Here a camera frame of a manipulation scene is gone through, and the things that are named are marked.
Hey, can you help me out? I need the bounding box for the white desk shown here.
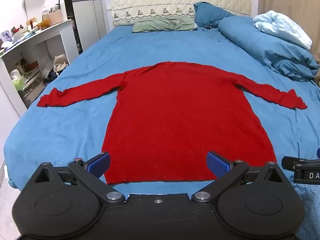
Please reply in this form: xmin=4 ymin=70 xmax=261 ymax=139
xmin=0 ymin=19 xmax=80 ymax=118

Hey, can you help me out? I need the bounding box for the cream quilted headboard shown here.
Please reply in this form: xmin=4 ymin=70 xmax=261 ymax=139
xmin=111 ymin=0 xmax=252 ymax=27

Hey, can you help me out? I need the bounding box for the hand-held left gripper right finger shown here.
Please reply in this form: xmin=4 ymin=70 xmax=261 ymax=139
xmin=192 ymin=151 xmax=285 ymax=203

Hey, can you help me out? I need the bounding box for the red knit sweater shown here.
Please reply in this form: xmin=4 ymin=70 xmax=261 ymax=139
xmin=37 ymin=61 xmax=308 ymax=185

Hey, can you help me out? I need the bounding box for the woven basket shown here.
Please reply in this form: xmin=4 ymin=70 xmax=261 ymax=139
xmin=48 ymin=9 xmax=63 ymax=26

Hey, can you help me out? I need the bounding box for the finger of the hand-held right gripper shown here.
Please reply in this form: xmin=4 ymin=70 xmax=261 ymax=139
xmin=281 ymin=156 xmax=320 ymax=184

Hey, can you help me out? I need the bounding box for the clear plastic drawer unit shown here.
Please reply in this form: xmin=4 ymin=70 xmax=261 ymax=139
xmin=10 ymin=69 xmax=46 ymax=107

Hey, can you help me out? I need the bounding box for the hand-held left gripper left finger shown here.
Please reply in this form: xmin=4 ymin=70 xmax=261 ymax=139
xmin=34 ymin=152 xmax=125 ymax=204

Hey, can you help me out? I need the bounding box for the bed with blue sheet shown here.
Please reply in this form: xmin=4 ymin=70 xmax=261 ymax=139
xmin=5 ymin=17 xmax=320 ymax=198

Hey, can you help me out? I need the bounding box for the pale blue blanket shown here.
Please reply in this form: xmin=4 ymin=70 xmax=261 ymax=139
xmin=252 ymin=10 xmax=313 ymax=50

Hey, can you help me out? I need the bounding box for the grey and white wardrobe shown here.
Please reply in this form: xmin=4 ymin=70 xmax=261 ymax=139
xmin=69 ymin=0 xmax=107 ymax=55

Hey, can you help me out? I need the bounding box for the blue pillow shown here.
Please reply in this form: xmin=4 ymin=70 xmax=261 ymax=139
xmin=194 ymin=2 xmax=237 ymax=28

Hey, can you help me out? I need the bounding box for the green pillow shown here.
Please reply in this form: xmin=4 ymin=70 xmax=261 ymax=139
xmin=132 ymin=14 xmax=195 ymax=33

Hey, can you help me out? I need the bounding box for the blue duvet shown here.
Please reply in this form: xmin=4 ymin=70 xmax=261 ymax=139
xmin=218 ymin=16 xmax=320 ymax=82

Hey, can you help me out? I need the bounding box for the white tote bag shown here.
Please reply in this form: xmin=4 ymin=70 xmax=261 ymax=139
xmin=53 ymin=53 xmax=69 ymax=74

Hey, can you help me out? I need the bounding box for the blue fluffy rug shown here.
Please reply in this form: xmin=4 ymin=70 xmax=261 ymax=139
xmin=289 ymin=176 xmax=320 ymax=240

